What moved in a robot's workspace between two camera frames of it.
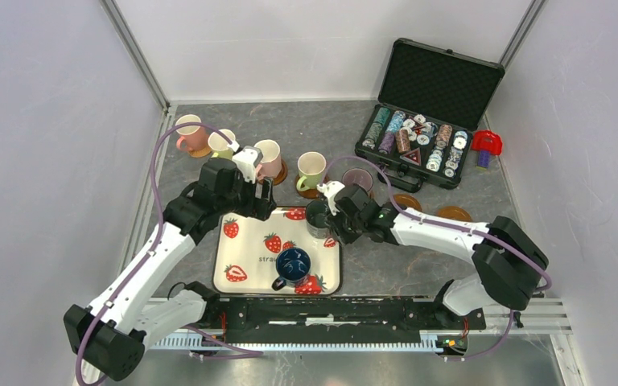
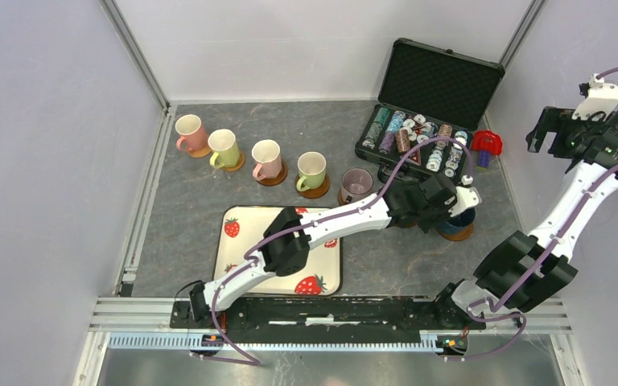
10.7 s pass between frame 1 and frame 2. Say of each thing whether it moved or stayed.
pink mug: stayed
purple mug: stayed
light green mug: stayed
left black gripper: moved
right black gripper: moved
